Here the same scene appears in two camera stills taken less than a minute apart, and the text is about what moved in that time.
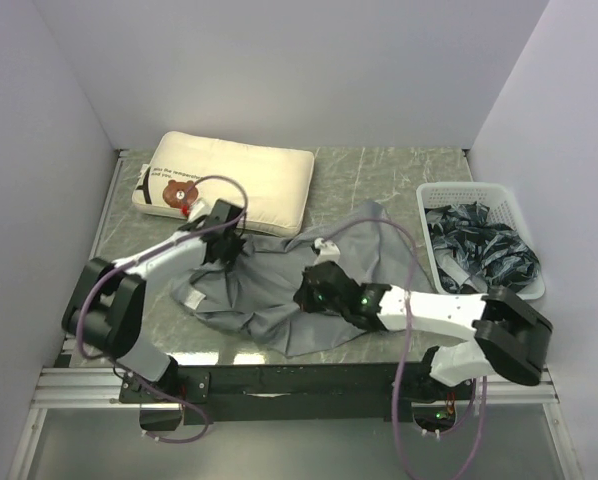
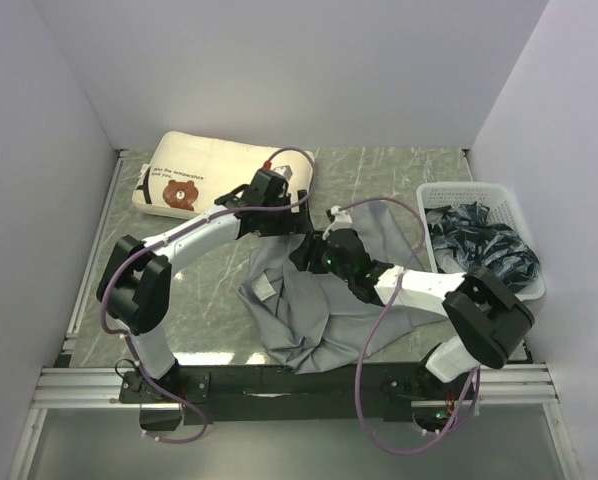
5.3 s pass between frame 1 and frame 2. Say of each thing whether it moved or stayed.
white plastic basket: stayed
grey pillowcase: moved
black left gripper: moved
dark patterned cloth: stayed
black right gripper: moved
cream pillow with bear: stayed
